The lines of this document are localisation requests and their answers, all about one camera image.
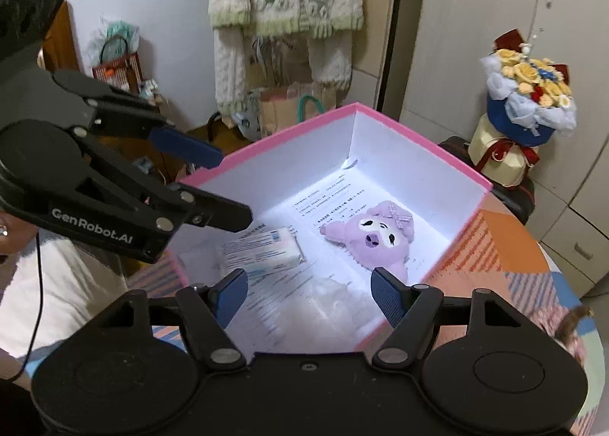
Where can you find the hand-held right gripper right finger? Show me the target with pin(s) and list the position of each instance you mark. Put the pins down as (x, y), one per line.
(388, 299)

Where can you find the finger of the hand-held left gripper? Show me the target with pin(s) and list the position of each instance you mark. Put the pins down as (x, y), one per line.
(188, 146)
(223, 214)

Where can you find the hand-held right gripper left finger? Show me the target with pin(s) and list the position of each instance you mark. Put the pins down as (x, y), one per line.
(232, 297)

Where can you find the pink cardboard box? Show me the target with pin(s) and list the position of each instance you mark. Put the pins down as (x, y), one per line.
(295, 169)

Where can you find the white tissue packet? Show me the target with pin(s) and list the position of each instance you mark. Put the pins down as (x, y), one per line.
(266, 248)

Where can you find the clear plastic bag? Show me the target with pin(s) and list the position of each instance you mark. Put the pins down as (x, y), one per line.
(333, 302)

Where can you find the purple plush toy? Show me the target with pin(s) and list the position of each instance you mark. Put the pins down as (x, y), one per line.
(366, 236)

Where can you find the printed paper sheet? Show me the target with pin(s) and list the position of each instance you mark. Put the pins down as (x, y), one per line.
(328, 198)

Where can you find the brown wooden cabinet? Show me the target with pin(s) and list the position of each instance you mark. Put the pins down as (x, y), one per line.
(62, 45)

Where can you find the colourful patterned table mat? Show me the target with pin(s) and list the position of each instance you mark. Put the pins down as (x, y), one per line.
(499, 245)

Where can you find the white and green plastic bag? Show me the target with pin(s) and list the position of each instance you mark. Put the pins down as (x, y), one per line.
(119, 31)

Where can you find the person's white fleece clothing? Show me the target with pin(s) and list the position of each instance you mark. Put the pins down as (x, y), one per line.
(62, 302)

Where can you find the cream knit garment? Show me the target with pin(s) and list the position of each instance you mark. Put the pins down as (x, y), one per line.
(328, 60)

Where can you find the flower bouquet blue wrap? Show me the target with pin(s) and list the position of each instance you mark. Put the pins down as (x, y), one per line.
(523, 79)

